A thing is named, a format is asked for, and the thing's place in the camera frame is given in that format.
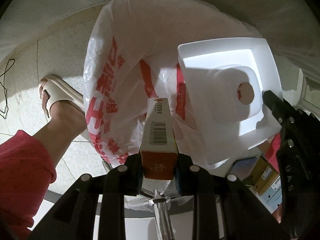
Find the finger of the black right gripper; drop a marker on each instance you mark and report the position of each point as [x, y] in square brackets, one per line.
[280, 108]

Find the white slipper left foot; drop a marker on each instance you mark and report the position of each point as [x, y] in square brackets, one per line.
[53, 89]

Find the white red plastic trash bag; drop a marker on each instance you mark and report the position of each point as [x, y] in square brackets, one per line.
[124, 69]

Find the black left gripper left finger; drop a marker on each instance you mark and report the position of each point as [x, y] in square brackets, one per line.
[73, 215]

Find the red trousers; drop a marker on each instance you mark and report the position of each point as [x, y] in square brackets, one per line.
[26, 172]

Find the white red medicine box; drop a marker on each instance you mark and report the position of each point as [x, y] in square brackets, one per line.
[158, 149]

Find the white foam tray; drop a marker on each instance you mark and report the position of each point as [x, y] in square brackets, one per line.
[196, 59]

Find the chrome stool base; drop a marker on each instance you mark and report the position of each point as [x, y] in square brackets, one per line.
[161, 212]

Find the yellow cardboard box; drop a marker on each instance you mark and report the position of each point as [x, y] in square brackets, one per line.
[262, 175]

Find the white toilet paper roll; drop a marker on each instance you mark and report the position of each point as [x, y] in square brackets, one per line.
[233, 94]

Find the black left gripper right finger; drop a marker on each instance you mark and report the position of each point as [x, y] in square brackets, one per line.
[243, 215]

